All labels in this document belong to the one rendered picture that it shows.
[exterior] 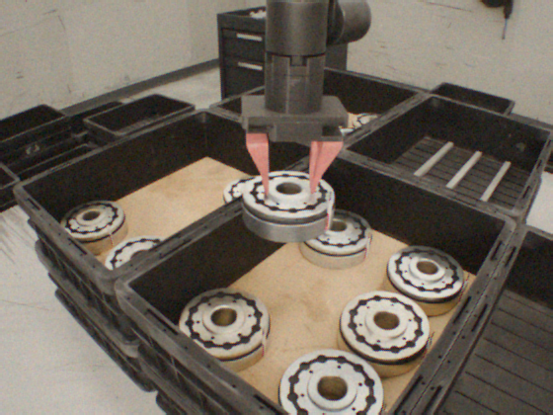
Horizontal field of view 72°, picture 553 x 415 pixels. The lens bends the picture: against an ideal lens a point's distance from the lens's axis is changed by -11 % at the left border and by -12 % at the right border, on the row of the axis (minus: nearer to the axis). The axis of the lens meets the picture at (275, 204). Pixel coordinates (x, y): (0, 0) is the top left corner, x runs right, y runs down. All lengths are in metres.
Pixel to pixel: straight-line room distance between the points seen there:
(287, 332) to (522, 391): 0.28
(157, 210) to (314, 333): 0.35
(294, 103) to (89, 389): 0.49
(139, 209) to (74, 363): 0.27
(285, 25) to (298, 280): 0.33
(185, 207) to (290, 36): 0.42
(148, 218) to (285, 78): 0.40
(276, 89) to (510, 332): 0.40
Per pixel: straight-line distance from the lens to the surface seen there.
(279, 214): 0.44
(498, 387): 0.52
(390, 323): 0.51
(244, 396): 0.35
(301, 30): 0.39
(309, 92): 0.40
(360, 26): 0.46
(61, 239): 0.54
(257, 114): 0.41
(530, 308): 0.63
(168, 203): 0.75
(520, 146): 0.97
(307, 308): 0.54
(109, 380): 0.67
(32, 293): 0.85
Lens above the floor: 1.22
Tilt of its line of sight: 33 degrees down
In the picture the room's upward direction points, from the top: straight up
